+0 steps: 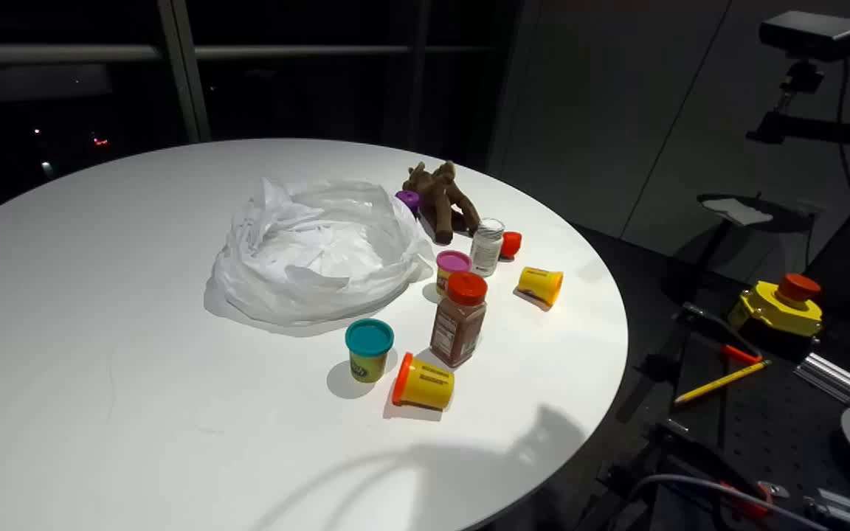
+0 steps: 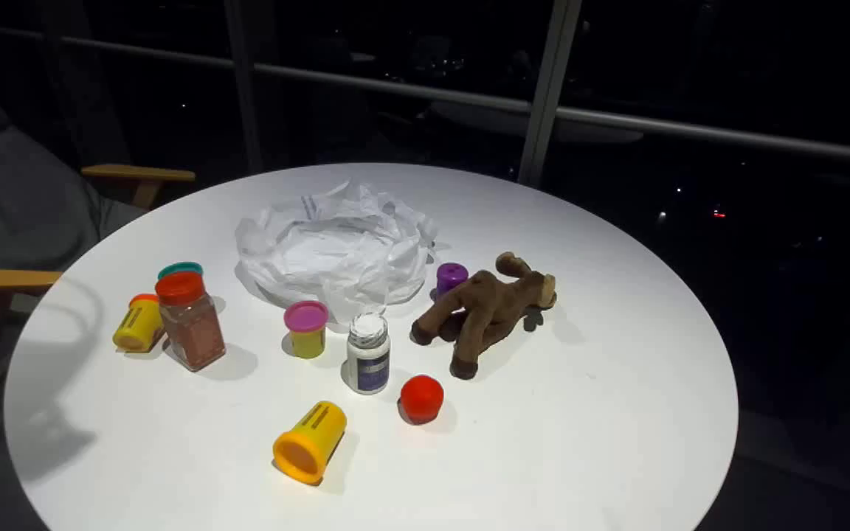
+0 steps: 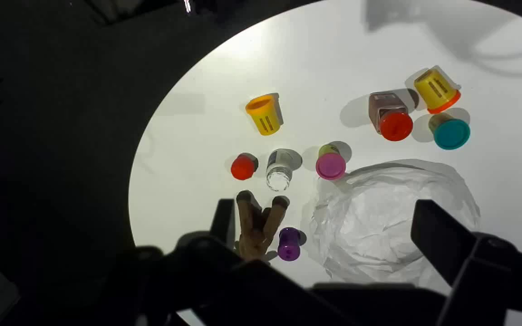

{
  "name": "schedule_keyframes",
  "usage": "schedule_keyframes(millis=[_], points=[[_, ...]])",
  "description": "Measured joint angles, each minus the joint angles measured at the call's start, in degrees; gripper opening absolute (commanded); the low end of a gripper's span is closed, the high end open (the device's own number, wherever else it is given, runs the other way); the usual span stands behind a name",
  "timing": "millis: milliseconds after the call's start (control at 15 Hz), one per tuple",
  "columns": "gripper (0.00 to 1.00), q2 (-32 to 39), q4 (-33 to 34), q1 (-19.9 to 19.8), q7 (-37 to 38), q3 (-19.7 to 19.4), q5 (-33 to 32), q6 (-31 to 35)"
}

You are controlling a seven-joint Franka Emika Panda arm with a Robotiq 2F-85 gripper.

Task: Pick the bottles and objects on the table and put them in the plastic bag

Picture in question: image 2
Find yellow tub pink lid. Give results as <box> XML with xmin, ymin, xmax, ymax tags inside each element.
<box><xmin>280</xmin><ymin>298</ymin><xmax>333</xmax><ymax>363</ymax></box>

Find red plastic cap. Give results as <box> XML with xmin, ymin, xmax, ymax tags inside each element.
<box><xmin>395</xmin><ymin>373</ymin><xmax>450</xmax><ymax>429</ymax></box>

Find brown plush toy animal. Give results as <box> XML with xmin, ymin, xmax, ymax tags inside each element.
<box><xmin>408</xmin><ymin>252</ymin><xmax>560</xmax><ymax>385</ymax></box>

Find purple lid dough tub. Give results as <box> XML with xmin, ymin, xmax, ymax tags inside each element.
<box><xmin>435</xmin><ymin>261</ymin><xmax>472</xmax><ymax>302</ymax></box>

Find grey chair wooden armrests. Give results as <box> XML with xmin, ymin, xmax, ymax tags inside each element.
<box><xmin>0</xmin><ymin>57</ymin><xmax>202</xmax><ymax>450</ymax></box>

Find grey horizontal window rail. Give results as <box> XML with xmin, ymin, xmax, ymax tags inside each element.
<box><xmin>57</xmin><ymin>34</ymin><xmax>850</xmax><ymax>169</ymax></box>

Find white plastic bag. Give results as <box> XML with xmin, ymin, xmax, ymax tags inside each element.
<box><xmin>233</xmin><ymin>181</ymin><xmax>441</xmax><ymax>333</ymax></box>

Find yellow tub teal lid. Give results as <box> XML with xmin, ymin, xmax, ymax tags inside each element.
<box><xmin>157</xmin><ymin>258</ymin><xmax>206</xmax><ymax>283</ymax></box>

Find small yellow tub orange lid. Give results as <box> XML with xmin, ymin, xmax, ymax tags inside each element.
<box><xmin>109</xmin><ymin>290</ymin><xmax>169</xmax><ymax>357</ymax></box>

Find large yellow tub orange lid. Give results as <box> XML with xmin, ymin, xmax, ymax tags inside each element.
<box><xmin>268</xmin><ymin>398</ymin><xmax>351</xmax><ymax>491</ymax></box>

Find grey window frame post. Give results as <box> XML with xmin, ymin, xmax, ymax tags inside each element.
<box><xmin>518</xmin><ymin>0</ymin><xmax>587</xmax><ymax>193</ymax></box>

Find brown jar orange lid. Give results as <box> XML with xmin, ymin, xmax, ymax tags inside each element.
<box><xmin>154</xmin><ymin>271</ymin><xmax>231</xmax><ymax>376</ymax></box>

